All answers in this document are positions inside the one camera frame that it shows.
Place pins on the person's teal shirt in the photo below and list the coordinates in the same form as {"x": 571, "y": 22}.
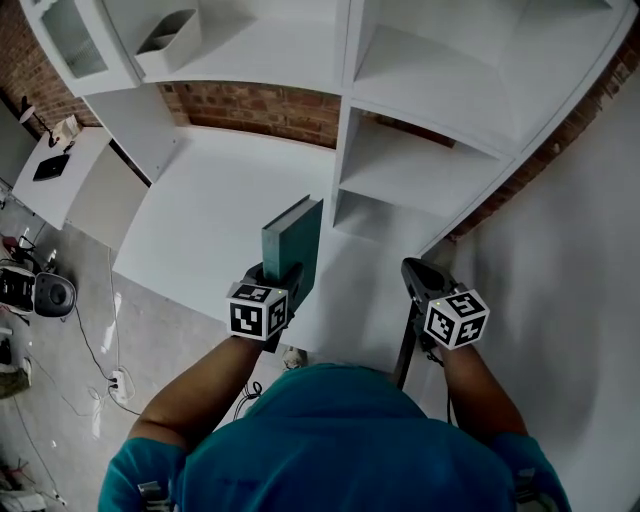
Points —
{"x": 340, "y": 440}

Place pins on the person's left forearm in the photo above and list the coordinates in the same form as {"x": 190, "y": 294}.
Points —
{"x": 200, "y": 390}

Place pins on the white shelving unit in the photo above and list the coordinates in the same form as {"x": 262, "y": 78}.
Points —
{"x": 225, "y": 200}

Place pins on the grey round-dial device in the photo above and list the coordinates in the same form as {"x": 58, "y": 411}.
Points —
{"x": 55, "y": 295}

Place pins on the person's shoe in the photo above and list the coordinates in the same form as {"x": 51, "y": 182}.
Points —
{"x": 295, "y": 357}

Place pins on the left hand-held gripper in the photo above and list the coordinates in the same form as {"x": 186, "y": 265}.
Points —
{"x": 250, "y": 312}

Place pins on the pale grey organizer bin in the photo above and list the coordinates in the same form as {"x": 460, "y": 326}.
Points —
{"x": 175, "y": 42}

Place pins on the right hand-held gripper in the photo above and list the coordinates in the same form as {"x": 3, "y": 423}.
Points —
{"x": 455, "y": 315}

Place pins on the flat black device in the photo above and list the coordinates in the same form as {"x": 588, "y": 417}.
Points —
{"x": 51, "y": 168}

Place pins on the white glass cabinet door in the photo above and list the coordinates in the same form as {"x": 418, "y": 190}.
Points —
{"x": 75, "y": 40}

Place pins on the black desk lamp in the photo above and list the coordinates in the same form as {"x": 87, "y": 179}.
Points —
{"x": 32, "y": 115}

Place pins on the small white box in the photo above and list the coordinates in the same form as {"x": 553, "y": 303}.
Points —
{"x": 66, "y": 127}

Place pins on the small white side desk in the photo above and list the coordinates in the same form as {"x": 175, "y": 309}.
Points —
{"x": 75, "y": 185}

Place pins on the teal hardcover book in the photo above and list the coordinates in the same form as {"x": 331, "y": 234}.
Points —
{"x": 295, "y": 240}

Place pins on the person's right forearm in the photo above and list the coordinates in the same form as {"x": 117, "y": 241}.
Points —
{"x": 480, "y": 395}

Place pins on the white power strip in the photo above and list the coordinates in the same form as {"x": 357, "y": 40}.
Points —
{"x": 120, "y": 385}

